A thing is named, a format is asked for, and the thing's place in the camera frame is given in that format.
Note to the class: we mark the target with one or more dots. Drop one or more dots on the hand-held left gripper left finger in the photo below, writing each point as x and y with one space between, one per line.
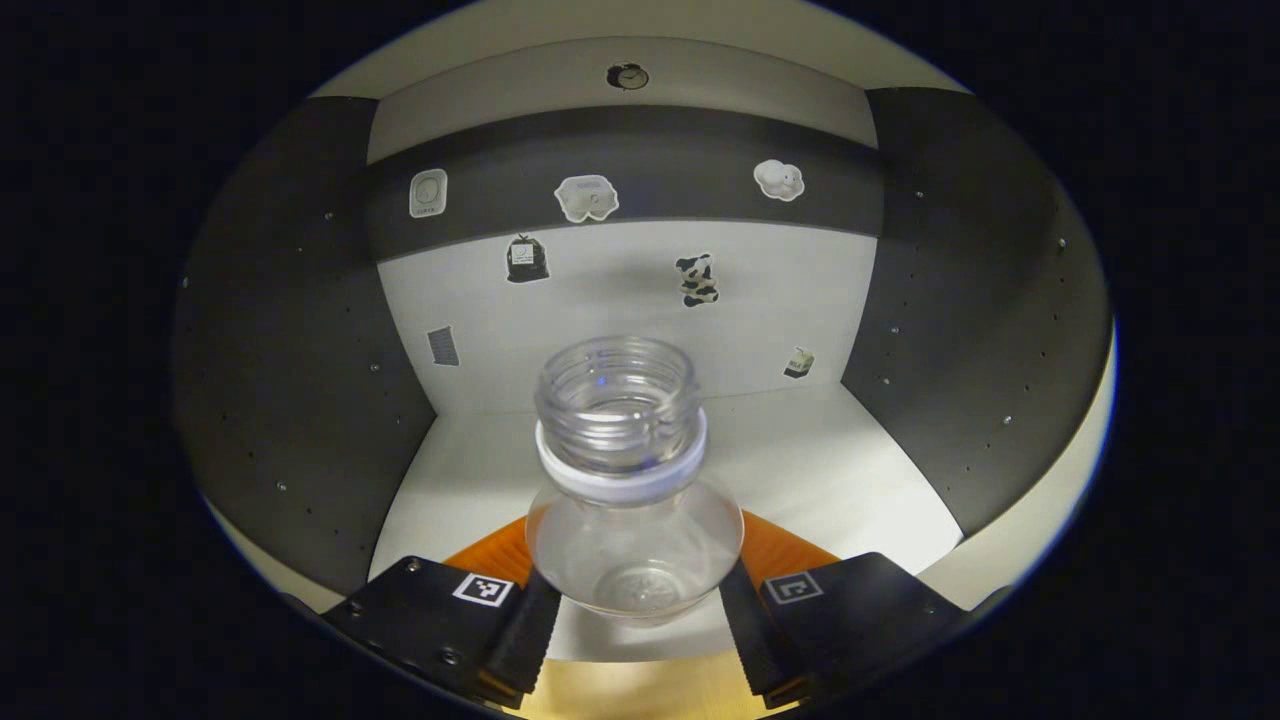
530 640

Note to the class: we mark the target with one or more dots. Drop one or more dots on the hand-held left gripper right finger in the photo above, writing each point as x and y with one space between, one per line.
750 640

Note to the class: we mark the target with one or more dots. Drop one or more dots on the clear plastic bottle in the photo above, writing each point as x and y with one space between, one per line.
620 482

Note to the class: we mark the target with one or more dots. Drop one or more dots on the white and grey cabinet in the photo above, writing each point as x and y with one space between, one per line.
640 170

